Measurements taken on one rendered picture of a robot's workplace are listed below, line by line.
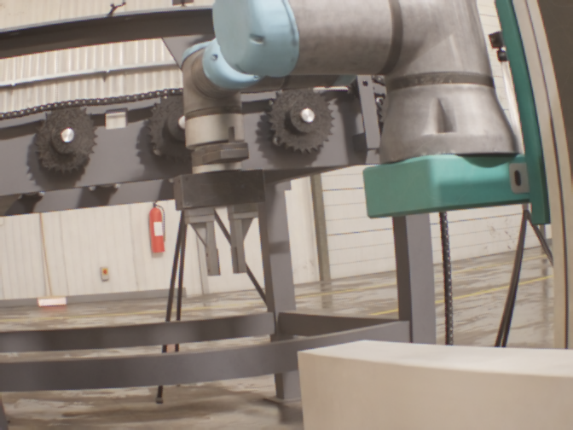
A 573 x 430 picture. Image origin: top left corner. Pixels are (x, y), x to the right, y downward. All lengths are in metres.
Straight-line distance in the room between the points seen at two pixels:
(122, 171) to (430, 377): 1.74
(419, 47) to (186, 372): 1.29
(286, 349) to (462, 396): 1.83
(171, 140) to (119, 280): 9.27
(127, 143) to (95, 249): 9.17
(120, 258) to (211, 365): 9.21
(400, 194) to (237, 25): 0.26
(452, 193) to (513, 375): 0.64
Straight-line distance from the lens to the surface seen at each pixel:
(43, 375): 2.08
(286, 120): 2.21
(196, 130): 1.41
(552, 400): 0.35
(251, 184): 1.43
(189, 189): 1.40
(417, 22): 1.03
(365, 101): 2.28
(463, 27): 1.07
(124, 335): 3.07
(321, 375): 0.54
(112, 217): 11.35
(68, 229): 11.23
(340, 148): 2.31
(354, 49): 1.01
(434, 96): 1.03
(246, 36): 0.98
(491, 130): 1.03
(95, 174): 2.11
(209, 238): 1.41
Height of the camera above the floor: 0.58
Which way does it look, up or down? 1 degrees up
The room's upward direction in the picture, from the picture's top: 6 degrees counter-clockwise
